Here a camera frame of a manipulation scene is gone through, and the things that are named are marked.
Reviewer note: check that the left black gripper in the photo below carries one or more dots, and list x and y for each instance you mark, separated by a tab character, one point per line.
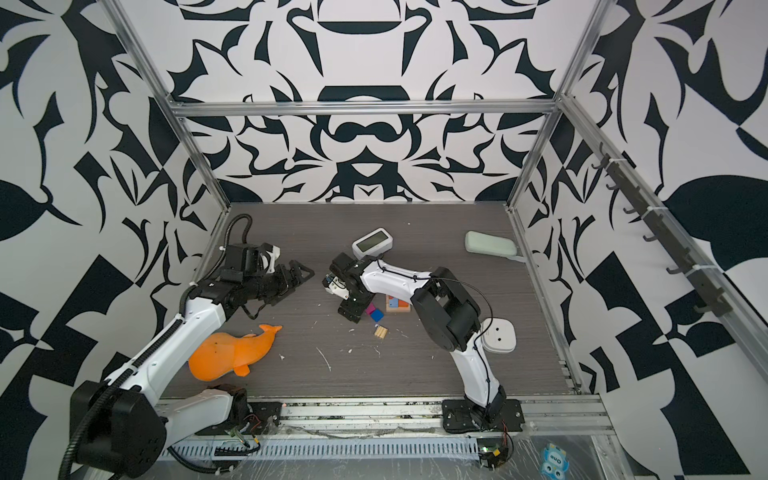
286	284

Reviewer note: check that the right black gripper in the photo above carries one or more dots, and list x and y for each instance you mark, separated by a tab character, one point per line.
349	312

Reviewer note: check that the small natural wood cube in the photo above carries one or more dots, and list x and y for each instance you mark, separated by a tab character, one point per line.
381	332

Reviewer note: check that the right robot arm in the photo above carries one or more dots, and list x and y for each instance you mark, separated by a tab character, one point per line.
448	313

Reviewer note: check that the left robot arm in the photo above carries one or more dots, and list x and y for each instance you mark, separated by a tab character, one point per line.
115	425

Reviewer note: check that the blue cube block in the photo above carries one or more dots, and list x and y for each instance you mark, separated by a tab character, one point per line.
376	315

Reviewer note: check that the white digital clock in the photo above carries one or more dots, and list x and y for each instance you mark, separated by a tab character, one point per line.
374	244

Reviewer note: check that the orange toy whale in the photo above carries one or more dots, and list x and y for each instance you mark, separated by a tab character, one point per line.
222	353

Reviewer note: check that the pale green case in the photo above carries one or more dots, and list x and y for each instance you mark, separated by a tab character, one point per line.
484	244

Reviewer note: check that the white oval plastic device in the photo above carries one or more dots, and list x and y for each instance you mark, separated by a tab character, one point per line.
498	336

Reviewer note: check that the blue robot sticker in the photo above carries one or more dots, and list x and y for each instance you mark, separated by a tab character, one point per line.
554	462

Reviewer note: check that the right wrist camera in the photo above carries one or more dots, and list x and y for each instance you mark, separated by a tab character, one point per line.
335	287

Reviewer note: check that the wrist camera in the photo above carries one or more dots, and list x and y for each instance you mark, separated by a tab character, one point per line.
335	287
268	255

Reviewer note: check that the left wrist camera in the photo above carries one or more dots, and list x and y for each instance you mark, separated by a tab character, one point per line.
268	255

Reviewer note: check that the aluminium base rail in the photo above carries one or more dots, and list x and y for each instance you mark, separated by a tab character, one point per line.
558	415

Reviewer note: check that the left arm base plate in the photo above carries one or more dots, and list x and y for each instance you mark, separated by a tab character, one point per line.
249	418

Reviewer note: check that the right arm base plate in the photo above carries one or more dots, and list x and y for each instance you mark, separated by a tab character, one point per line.
460	416

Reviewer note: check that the white slotted cable duct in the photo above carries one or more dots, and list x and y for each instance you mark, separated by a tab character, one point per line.
459	448

